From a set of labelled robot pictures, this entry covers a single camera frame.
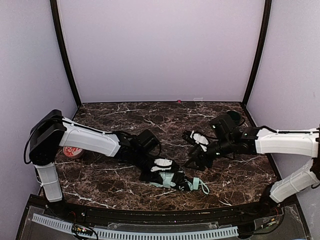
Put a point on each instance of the red patterned round bowl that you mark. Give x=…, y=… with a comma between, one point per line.
x=73, y=152

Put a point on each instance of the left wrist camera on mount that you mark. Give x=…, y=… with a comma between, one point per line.
x=161, y=164

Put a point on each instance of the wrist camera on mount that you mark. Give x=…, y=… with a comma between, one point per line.
x=161, y=164
x=196, y=139

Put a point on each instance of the dark green marbled mug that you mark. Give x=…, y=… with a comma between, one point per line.
x=236, y=117

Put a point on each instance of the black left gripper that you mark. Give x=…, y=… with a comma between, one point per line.
x=172, y=180

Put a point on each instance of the grey slotted cable duct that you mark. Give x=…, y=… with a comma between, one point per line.
x=117, y=231

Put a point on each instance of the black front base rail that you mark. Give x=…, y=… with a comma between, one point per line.
x=240, y=214

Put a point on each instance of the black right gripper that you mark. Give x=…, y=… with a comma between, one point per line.
x=197, y=152

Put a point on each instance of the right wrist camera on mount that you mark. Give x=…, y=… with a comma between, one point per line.
x=196, y=139

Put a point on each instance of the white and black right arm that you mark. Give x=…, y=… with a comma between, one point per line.
x=230, y=139

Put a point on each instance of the mint and black folding umbrella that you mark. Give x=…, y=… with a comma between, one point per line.
x=190, y=184

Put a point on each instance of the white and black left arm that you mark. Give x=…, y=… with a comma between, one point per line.
x=55, y=131

